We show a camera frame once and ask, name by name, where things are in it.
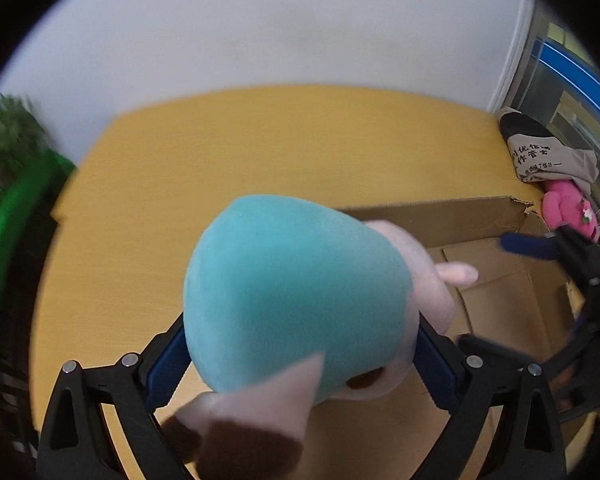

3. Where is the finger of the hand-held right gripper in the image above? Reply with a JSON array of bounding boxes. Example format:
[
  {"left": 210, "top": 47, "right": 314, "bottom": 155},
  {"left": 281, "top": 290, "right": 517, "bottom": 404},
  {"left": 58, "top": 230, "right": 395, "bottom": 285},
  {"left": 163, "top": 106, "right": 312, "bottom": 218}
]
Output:
[
  {"left": 457, "top": 334, "right": 547, "bottom": 367},
  {"left": 499, "top": 231, "right": 558, "bottom": 260}
]

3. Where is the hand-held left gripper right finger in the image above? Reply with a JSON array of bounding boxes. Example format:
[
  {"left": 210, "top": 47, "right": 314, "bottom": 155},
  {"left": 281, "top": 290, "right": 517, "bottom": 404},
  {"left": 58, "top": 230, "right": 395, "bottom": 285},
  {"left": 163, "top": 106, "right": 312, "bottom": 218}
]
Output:
[{"left": 414, "top": 317, "right": 568, "bottom": 480}]

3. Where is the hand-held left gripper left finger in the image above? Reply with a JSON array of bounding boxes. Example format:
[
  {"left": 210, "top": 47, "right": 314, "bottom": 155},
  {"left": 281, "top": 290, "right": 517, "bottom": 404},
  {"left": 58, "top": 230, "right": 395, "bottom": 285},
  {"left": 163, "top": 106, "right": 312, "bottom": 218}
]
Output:
[{"left": 35, "top": 312, "right": 201, "bottom": 480}]

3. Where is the brown cardboard box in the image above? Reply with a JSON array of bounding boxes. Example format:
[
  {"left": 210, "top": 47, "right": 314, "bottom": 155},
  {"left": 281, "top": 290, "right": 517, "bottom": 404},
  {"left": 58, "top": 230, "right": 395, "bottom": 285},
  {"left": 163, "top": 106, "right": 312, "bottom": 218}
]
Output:
[{"left": 300, "top": 194, "right": 593, "bottom": 480}]

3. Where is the pig plush toy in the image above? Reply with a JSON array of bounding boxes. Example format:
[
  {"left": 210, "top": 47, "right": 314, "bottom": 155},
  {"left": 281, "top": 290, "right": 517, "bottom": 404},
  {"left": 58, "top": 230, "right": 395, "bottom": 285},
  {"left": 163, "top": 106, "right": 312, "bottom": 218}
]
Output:
[{"left": 162, "top": 195, "right": 480, "bottom": 480}]

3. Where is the pink plush toy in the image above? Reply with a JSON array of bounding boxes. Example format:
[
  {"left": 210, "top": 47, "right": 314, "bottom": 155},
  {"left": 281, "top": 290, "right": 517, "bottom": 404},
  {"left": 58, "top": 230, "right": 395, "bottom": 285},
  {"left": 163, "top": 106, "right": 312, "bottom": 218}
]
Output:
[{"left": 540, "top": 177, "right": 600, "bottom": 241}]

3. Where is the beige printed cloth bag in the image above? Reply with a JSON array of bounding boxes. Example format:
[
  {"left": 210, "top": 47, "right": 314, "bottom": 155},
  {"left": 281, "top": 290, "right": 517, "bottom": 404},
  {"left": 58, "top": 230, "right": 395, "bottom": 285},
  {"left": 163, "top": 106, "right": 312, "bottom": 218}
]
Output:
[{"left": 497, "top": 107, "right": 600, "bottom": 197}]

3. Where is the glass window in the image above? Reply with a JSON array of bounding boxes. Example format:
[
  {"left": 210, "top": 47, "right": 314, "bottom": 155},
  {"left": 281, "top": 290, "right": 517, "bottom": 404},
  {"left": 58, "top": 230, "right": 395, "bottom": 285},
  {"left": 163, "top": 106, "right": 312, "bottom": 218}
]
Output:
[{"left": 487, "top": 0, "right": 600, "bottom": 221}]

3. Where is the large green potted plant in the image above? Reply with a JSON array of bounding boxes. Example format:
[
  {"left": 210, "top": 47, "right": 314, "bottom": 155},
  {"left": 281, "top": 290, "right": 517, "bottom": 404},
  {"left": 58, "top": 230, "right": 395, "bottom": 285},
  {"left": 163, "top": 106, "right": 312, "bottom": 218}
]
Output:
[{"left": 0, "top": 92, "right": 51, "bottom": 217}]

